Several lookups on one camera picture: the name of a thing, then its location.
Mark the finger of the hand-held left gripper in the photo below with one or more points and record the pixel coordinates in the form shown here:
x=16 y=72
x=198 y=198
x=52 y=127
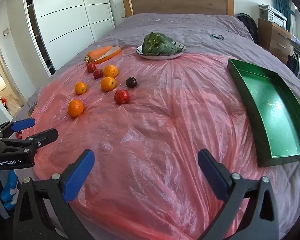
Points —
x=43 y=137
x=23 y=124

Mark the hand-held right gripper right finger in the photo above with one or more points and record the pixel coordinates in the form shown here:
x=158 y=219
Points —
x=213 y=175

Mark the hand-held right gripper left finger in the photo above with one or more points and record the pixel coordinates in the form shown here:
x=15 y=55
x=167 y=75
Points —
x=78 y=175

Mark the orange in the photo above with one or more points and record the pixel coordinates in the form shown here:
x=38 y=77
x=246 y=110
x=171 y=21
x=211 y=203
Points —
x=75 y=108
x=80 y=88
x=108 y=83
x=110 y=70

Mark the red apple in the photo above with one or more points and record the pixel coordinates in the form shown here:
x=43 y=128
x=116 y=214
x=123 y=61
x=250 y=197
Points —
x=97 y=73
x=121 y=96
x=91 y=67

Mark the green tray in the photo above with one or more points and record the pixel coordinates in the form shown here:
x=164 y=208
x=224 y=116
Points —
x=277 y=110

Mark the dark plum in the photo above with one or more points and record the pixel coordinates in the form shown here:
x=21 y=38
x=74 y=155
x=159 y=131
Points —
x=131 y=82

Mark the person's left hand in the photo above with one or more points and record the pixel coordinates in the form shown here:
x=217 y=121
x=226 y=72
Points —
x=7 y=197

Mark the pink plastic sheet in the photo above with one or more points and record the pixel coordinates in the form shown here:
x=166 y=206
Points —
x=152 y=130

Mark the carrot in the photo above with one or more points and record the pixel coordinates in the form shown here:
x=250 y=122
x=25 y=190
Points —
x=100 y=52

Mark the orange plate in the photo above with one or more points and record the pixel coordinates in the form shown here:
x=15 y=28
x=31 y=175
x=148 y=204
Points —
x=113 y=53

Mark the white wardrobe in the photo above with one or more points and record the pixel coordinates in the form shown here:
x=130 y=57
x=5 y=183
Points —
x=65 y=17

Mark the white plate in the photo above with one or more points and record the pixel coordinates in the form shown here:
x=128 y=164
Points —
x=160 y=57

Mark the navy bag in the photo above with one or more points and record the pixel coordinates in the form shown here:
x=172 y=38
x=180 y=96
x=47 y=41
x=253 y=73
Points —
x=293 y=63

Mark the small dark object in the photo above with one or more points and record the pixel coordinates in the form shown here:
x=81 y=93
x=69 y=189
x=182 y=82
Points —
x=216 y=37

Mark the bok choy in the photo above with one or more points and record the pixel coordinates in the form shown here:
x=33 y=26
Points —
x=157 y=45

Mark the wooden dresser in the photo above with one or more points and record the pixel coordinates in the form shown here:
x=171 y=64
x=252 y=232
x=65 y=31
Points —
x=272 y=37

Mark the black backpack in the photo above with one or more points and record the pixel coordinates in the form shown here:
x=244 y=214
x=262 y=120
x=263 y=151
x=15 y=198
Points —
x=247 y=25

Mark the white printer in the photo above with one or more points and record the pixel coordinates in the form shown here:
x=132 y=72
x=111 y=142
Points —
x=272 y=15

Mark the wooden headboard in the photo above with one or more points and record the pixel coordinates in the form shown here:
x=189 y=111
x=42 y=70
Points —
x=177 y=3

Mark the wall socket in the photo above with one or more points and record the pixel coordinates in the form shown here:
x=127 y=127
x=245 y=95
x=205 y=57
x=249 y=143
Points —
x=123 y=15

